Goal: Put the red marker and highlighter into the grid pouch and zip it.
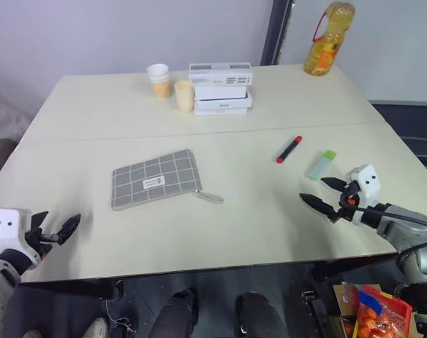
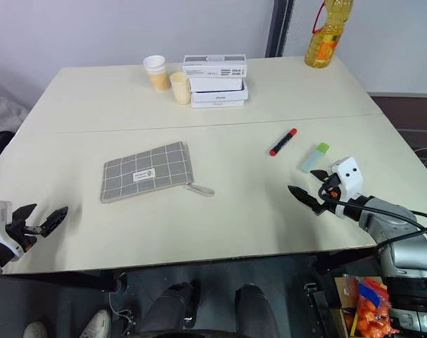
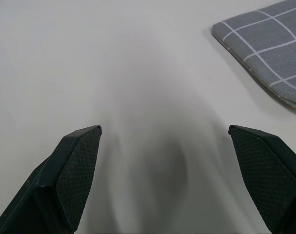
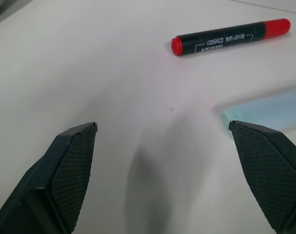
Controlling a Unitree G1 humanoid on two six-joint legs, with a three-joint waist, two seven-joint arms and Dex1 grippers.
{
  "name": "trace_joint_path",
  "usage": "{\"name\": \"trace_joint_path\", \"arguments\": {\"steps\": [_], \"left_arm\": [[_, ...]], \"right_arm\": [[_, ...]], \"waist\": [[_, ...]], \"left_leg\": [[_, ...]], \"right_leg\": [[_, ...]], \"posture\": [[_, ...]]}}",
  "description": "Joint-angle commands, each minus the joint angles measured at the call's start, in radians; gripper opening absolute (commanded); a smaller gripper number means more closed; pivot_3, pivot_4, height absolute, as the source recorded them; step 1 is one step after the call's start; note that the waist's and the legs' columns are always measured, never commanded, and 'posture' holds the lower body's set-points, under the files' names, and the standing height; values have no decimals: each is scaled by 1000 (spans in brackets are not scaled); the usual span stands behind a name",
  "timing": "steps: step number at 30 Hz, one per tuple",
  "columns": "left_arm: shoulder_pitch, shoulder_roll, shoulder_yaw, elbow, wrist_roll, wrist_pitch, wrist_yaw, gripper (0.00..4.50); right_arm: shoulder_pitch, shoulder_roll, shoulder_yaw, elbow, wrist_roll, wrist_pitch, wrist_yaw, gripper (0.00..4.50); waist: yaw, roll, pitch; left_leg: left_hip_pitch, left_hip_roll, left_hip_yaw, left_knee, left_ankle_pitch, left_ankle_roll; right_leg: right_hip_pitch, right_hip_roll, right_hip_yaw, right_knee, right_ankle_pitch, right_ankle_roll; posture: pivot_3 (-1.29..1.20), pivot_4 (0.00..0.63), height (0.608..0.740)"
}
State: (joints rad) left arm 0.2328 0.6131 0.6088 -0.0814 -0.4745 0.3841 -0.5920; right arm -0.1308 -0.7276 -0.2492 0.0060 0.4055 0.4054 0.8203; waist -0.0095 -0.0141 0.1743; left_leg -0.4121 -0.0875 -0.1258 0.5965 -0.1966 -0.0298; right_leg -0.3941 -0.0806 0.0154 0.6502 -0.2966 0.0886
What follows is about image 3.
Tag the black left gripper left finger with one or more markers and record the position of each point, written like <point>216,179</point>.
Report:
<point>65,175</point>

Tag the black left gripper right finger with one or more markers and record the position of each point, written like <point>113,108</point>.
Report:
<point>264,175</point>

